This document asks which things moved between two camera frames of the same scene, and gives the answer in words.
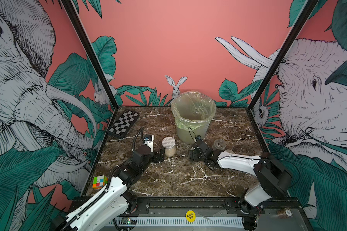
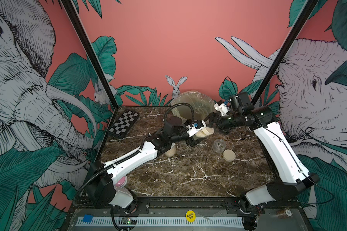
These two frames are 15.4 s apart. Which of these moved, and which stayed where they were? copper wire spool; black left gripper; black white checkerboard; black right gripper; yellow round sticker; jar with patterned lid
Moved: black right gripper; black left gripper
Stayed: black white checkerboard; jar with patterned lid; yellow round sticker; copper wire spool
